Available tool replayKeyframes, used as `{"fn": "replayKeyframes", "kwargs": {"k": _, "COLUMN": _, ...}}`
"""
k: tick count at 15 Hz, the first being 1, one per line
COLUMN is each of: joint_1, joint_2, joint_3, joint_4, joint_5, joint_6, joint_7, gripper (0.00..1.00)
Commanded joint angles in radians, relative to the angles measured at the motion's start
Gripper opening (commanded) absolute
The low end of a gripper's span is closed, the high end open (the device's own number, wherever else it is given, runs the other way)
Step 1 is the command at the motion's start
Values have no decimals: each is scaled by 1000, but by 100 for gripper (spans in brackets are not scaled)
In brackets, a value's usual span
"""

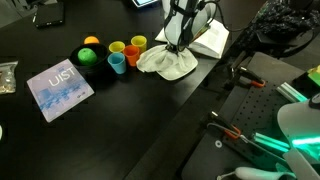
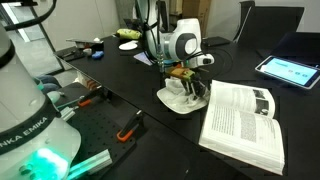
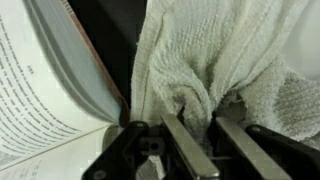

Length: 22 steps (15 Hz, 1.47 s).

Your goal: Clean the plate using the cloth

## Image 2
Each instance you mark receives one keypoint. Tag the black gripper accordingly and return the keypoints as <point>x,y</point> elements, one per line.
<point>199,76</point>

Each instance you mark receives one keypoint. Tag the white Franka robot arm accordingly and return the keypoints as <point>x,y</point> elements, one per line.
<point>181,33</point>

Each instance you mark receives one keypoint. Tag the white square plate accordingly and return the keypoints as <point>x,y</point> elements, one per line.
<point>181,109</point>

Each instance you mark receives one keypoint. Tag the black flat case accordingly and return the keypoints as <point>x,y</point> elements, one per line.
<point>216,41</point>

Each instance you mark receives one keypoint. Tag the open book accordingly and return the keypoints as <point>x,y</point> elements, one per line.
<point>240,126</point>

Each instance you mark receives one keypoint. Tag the purple UIST booklet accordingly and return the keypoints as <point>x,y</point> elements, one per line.
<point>142,58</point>

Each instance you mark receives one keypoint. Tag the black orange bar clamp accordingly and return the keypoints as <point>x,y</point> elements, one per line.
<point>130,125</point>
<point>91,96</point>

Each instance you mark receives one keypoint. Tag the cardboard box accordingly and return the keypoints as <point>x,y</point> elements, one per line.
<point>196,13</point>

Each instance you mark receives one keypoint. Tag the seated person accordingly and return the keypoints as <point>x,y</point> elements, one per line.
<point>163,16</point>

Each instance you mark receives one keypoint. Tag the white round disc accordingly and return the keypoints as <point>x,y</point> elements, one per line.
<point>128,46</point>

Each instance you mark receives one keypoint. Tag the plastic snack bag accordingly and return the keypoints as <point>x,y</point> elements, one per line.
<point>128,33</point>

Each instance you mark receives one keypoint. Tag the white framed tablet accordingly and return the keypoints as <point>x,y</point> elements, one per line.
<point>290,71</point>

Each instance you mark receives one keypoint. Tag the black chair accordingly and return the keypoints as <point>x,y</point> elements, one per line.
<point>273,23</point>

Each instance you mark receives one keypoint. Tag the small blue object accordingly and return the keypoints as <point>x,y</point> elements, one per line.
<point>97,55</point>

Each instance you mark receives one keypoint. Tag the black perforated breadboard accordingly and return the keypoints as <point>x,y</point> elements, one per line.
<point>96,130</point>

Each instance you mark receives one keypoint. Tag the brown striped box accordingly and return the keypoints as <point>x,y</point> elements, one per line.
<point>88,83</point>

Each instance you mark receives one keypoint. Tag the small black box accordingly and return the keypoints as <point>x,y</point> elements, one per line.
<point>97,46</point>

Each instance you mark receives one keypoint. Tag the small white object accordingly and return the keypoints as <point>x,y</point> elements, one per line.
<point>87,51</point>

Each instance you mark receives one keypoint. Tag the aluminium extrusion bar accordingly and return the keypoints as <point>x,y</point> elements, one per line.
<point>68,113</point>
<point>93,161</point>

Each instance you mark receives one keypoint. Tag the grey flat tray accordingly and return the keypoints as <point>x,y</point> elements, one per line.
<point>80,40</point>

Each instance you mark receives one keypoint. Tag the black tools pile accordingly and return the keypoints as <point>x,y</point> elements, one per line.
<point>70,53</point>

